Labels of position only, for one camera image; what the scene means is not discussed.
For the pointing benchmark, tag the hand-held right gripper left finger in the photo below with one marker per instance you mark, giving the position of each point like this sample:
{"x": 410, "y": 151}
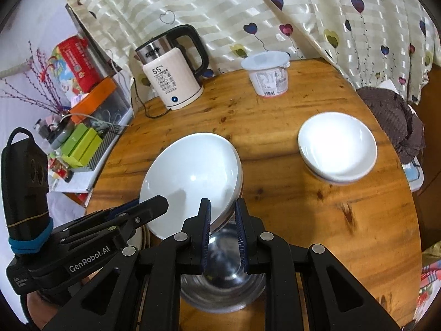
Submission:
{"x": 206, "y": 227}

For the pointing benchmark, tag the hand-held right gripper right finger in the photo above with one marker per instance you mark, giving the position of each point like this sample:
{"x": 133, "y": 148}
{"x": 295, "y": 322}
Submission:
{"x": 240, "y": 234}

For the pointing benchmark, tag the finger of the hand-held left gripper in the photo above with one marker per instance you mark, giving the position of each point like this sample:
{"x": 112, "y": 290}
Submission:
{"x": 113, "y": 212}
{"x": 148, "y": 208}

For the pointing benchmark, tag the olive green plate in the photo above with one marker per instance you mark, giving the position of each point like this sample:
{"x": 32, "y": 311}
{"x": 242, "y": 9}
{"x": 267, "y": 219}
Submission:
{"x": 144, "y": 238}

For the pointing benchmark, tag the stainless steel bowl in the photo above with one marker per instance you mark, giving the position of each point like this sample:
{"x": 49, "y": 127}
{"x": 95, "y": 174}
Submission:
{"x": 224, "y": 265}

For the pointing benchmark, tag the white bowl with blue band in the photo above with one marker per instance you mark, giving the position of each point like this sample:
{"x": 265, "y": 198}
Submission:
{"x": 189, "y": 179}
{"x": 337, "y": 144}

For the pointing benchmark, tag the person's left hand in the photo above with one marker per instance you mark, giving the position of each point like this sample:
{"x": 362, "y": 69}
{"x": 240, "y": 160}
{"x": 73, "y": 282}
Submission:
{"x": 48, "y": 307}

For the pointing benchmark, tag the small red figurine bottle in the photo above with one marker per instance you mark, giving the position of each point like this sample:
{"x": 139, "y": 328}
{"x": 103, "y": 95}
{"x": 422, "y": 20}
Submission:
{"x": 60, "y": 169}

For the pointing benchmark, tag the white side shelf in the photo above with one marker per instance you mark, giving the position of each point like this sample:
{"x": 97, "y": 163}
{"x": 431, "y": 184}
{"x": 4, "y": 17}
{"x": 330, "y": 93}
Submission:
{"x": 74, "y": 182}

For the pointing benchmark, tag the black white striped box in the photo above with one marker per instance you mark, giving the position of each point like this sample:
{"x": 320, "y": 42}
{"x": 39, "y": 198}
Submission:
{"x": 103, "y": 148}

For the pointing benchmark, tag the grey oval device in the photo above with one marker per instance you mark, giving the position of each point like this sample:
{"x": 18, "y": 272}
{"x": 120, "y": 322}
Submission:
{"x": 60, "y": 134}

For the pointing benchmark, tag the dark green box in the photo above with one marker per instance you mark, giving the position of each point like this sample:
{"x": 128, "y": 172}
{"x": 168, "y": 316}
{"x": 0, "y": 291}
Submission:
{"x": 74, "y": 139}

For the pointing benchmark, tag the clear box with orange lid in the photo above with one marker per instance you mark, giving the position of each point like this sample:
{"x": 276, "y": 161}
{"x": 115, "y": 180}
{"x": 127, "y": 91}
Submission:
{"x": 103, "y": 103}

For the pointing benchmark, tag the purple flower branches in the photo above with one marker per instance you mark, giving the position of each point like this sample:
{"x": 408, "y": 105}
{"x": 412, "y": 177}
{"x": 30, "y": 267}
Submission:
{"x": 31, "y": 82}

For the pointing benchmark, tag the white electric kettle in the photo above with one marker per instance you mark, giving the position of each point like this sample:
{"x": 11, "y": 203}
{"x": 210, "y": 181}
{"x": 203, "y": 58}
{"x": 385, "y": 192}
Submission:
{"x": 172, "y": 76}

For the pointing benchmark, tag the red packet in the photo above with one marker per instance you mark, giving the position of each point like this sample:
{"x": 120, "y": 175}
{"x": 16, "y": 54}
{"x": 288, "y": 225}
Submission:
{"x": 79, "y": 62}

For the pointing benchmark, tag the white plastic tub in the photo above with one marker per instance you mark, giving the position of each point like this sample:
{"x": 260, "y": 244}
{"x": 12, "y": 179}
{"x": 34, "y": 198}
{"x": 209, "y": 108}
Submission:
{"x": 268, "y": 76}

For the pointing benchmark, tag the brown dotted cloth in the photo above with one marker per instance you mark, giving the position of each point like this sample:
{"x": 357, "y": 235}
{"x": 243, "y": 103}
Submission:
{"x": 396, "y": 120}

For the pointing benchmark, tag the colourful plaid cloth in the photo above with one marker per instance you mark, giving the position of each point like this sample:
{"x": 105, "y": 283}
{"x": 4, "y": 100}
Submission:
{"x": 430, "y": 282}

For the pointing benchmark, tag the wooden furniture panel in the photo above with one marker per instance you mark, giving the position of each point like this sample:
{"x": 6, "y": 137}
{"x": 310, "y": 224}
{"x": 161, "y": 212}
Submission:
{"x": 430, "y": 144}

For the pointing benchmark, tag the heart print curtain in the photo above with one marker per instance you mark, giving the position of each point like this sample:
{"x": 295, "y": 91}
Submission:
{"x": 241, "y": 7}

